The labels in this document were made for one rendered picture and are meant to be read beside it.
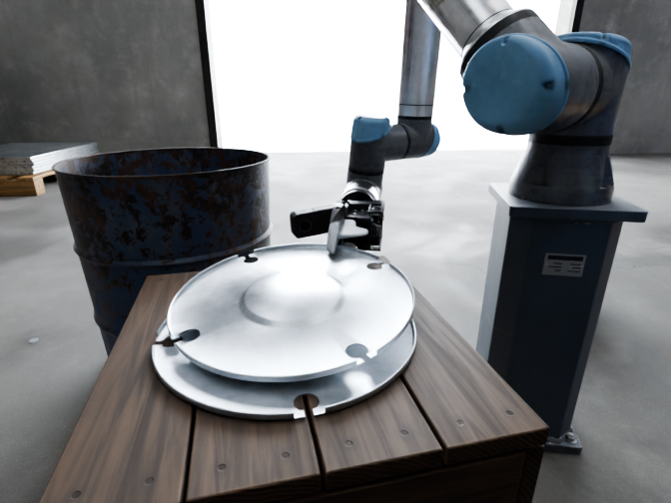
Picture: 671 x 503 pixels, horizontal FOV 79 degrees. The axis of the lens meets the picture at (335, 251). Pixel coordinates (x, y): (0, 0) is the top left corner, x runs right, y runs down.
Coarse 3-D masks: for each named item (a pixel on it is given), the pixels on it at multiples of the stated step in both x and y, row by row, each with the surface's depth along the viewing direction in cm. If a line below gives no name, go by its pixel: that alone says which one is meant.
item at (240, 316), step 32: (256, 256) 60; (288, 256) 60; (320, 256) 59; (352, 256) 59; (192, 288) 52; (224, 288) 52; (256, 288) 51; (288, 288) 50; (320, 288) 50; (352, 288) 51; (384, 288) 51; (192, 320) 46; (224, 320) 46; (256, 320) 45; (288, 320) 44; (320, 320) 45; (352, 320) 45; (384, 320) 45; (192, 352) 41; (224, 352) 41; (256, 352) 40; (288, 352) 40; (320, 352) 40
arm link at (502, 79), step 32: (448, 0) 56; (480, 0) 54; (448, 32) 58; (480, 32) 52; (512, 32) 50; (544, 32) 50; (480, 64) 51; (512, 64) 48; (544, 64) 46; (576, 64) 49; (480, 96) 52; (512, 96) 50; (544, 96) 47; (576, 96) 51; (512, 128) 51; (544, 128) 52
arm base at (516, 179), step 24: (528, 144) 65; (552, 144) 61; (576, 144) 59; (600, 144) 59; (528, 168) 64; (552, 168) 61; (576, 168) 59; (600, 168) 60; (528, 192) 63; (552, 192) 61; (576, 192) 60; (600, 192) 60
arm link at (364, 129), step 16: (352, 128) 79; (368, 128) 77; (384, 128) 78; (400, 128) 83; (352, 144) 80; (368, 144) 78; (384, 144) 79; (400, 144) 82; (352, 160) 81; (368, 160) 80; (384, 160) 82
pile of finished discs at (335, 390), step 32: (160, 352) 42; (352, 352) 42; (384, 352) 42; (192, 384) 38; (224, 384) 38; (256, 384) 38; (288, 384) 38; (320, 384) 38; (352, 384) 38; (384, 384) 37; (256, 416) 34; (288, 416) 34
